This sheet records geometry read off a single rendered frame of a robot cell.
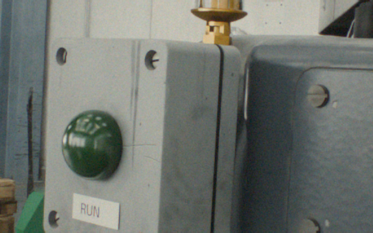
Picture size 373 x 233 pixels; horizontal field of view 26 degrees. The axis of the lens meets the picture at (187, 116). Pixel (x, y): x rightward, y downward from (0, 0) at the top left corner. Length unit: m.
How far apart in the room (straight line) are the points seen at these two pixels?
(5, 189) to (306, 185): 6.04
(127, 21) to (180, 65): 7.87
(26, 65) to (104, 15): 1.07
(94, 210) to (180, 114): 0.06
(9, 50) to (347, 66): 9.00
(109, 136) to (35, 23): 8.68
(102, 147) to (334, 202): 0.09
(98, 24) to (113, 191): 8.19
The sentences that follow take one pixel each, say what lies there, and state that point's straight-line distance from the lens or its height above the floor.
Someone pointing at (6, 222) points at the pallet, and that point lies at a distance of 6.45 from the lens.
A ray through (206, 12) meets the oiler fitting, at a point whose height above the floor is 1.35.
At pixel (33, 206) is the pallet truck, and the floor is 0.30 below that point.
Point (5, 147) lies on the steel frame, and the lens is 9.35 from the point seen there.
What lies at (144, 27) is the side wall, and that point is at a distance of 8.00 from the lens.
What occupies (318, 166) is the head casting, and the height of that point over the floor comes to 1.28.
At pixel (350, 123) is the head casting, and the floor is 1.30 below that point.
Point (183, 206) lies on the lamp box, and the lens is 0.33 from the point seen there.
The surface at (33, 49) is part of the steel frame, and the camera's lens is 8.99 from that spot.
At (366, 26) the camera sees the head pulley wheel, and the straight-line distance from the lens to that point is 0.46.
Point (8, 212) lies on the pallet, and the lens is 6.49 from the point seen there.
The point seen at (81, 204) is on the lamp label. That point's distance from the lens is 0.36.
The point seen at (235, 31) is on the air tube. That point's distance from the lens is 0.49.
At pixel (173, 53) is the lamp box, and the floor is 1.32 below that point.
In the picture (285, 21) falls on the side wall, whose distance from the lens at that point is 6.87.
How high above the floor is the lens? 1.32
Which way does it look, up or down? 3 degrees down
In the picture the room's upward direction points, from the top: 3 degrees clockwise
